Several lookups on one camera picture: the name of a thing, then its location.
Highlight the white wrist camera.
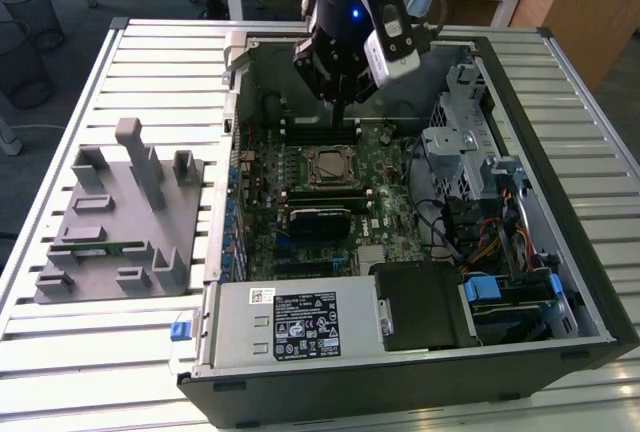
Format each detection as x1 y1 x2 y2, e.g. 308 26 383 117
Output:
363 4 422 89

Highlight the black RAM slot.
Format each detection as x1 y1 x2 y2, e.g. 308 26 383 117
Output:
286 192 374 201
286 198 374 207
286 187 374 196
281 130 363 139
281 118 363 127
286 203 374 212
281 124 363 133

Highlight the blue disk carrier handle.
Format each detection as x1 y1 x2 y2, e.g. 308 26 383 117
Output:
462 275 503 314

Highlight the black mesh wastebasket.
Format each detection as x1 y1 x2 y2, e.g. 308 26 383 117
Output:
0 19 56 111
0 0 66 53

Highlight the blue plastic latch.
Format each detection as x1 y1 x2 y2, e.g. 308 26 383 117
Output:
547 274 564 311

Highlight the silver power supply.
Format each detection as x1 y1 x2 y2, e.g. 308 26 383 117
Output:
192 279 389 371

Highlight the silver CPU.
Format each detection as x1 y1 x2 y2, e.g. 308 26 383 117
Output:
319 151 352 179

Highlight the black open PC case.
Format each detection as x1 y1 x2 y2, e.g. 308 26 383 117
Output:
169 29 640 431

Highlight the black hard disk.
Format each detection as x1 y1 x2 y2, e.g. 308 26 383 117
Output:
472 301 556 346

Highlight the black graphics card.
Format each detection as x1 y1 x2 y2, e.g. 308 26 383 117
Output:
288 206 352 242

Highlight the green RAM stick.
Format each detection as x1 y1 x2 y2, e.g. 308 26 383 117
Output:
49 240 147 257

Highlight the green motherboard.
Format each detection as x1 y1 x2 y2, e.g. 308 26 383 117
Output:
234 121 451 283

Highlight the CPU socket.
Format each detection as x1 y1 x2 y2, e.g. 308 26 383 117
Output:
299 144 362 192

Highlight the silver drive cage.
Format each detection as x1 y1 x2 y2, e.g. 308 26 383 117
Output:
419 62 501 193

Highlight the coloured power wire bundle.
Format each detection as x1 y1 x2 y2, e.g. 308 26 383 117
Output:
462 191 539 278

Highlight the metal socket cover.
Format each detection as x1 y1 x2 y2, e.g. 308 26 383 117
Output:
307 146 359 188

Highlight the blue case release latch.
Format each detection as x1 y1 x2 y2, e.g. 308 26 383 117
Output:
169 319 194 342

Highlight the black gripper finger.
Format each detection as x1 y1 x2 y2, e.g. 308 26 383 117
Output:
335 54 377 126
293 36 337 126

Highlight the wooden cabinet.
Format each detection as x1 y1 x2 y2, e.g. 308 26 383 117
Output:
509 0 640 93

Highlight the silver chipset heatsink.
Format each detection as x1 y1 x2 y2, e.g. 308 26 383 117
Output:
355 245 387 267

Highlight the grey parts rack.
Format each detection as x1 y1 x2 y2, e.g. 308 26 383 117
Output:
32 116 206 306

